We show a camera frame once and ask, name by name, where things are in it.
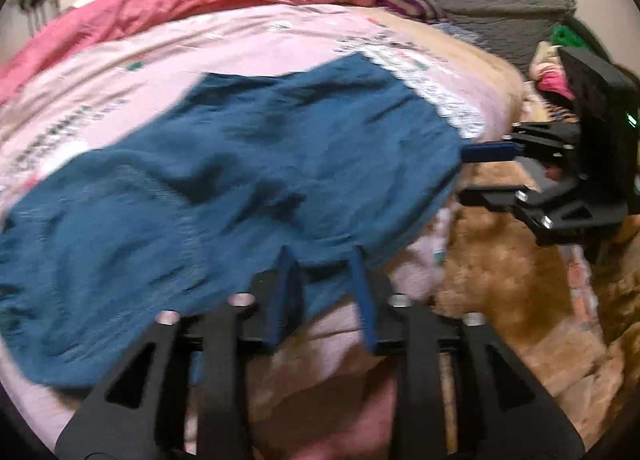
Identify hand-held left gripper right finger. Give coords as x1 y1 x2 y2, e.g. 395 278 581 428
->
348 246 587 460

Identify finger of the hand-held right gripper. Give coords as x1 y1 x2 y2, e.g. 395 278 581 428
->
457 180 630 247
460 122 581 165

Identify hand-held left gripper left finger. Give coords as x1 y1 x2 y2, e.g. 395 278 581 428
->
54 246 304 460

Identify blue denim pants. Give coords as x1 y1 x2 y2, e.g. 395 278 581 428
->
0 52 466 393

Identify brown plush blanket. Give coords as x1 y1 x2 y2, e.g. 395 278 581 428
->
425 160 640 451

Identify pink cloth pile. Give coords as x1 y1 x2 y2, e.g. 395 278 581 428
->
529 42 576 101

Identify tan bed sheet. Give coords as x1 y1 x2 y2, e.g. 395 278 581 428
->
350 7 526 105

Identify green cloth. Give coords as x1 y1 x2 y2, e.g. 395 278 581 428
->
550 24 590 48

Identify grey patterned cloth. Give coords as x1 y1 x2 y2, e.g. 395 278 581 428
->
434 21 482 48

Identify purple striped cloth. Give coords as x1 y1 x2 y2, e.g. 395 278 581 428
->
365 0 448 23

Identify pink printed bed sheet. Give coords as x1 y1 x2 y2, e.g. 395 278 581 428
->
0 4 526 460

